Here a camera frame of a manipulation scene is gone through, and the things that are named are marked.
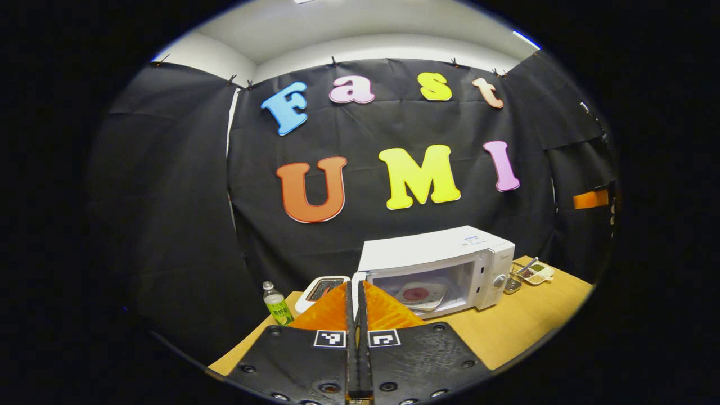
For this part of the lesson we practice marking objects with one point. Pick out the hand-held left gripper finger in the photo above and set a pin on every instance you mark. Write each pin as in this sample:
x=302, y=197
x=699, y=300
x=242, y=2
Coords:
x=364, y=360
x=352, y=360

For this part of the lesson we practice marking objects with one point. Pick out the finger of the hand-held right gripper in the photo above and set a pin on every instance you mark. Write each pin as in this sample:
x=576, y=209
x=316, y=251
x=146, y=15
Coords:
x=590, y=199

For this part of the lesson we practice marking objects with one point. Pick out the pink ham slice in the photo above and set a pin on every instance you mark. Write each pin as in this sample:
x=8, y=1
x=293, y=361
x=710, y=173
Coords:
x=416, y=294

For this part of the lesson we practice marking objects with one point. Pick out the white square cherry plate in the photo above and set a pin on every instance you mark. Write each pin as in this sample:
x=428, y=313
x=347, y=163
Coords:
x=436, y=298

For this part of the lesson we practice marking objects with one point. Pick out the white microwave oven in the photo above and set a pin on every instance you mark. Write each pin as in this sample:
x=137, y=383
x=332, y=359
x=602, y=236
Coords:
x=427, y=247

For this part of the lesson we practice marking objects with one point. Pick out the white toaster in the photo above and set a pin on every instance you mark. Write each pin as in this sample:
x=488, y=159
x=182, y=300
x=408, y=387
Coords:
x=320, y=289

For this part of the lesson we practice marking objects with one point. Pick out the green drink bottle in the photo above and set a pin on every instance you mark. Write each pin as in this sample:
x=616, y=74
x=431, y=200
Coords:
x=277, y=309

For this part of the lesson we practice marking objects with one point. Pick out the white divided bean dish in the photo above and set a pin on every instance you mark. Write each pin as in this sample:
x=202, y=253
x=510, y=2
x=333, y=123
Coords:
x=539, y=274

